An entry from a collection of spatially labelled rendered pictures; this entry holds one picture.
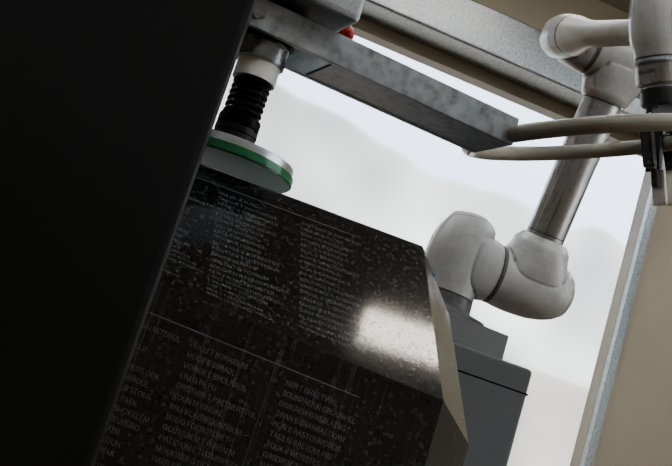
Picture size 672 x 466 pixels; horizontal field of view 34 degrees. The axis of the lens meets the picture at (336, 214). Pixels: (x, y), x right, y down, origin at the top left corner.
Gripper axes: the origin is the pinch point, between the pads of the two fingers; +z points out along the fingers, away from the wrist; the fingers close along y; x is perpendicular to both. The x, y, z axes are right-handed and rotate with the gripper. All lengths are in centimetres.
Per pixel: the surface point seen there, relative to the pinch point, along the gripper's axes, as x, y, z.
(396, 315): 12, 88, 20
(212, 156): -15, 98, -5
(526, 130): 3.9, 47.3, -8.8
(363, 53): -7, 74, -21
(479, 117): -1, 53, -11
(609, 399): -314, -420, 107
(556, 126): 9.0, 45.8, -8.9
